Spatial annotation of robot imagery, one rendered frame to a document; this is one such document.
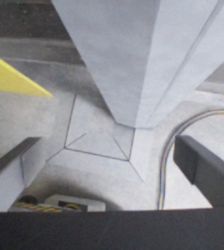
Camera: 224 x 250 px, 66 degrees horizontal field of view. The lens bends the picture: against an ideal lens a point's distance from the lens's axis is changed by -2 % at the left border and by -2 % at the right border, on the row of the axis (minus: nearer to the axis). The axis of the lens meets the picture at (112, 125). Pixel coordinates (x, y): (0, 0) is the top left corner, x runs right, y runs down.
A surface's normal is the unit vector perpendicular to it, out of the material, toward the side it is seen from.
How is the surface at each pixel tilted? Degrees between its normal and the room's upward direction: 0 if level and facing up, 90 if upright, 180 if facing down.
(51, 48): 0
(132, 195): 0
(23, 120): 0
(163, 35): 90
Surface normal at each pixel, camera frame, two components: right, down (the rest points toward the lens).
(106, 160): -0.14, 0.04
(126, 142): -0.22, -0.15
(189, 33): 0.03, 0.99
